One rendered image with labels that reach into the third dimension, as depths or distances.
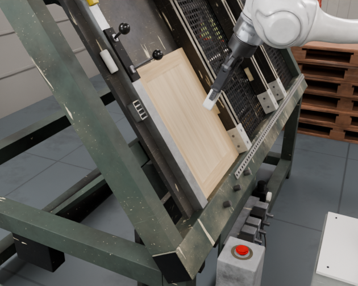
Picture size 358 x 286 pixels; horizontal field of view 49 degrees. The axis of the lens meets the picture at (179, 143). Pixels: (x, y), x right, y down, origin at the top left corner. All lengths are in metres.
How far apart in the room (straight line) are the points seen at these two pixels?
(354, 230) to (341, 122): 2.59
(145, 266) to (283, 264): 1.38
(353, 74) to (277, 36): 3.28
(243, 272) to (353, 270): 0.47
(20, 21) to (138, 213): 0.68
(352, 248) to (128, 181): 0.89
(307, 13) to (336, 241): 1.02
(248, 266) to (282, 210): 1.89
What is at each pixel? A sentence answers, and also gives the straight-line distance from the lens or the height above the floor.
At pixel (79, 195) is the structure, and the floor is 0.91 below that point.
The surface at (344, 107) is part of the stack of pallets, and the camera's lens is 4.23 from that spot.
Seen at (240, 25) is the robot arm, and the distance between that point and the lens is 1.06.
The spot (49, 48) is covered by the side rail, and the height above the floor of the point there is 1.51.
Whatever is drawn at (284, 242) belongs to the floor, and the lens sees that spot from 2.81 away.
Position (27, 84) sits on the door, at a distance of 5.13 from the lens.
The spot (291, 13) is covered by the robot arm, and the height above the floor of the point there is 1.66.
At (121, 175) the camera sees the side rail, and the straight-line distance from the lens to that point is 1.24.
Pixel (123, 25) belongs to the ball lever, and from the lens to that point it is 1.31.
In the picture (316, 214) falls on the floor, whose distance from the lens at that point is 3.13.
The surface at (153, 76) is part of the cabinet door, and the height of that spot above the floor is 1.32.
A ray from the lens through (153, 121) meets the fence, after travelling 1.40.
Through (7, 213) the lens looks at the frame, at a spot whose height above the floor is 0.79.
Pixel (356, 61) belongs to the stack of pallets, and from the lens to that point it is 4.06.
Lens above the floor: 1.78
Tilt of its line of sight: 27 degrees down
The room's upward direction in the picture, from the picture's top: straight up
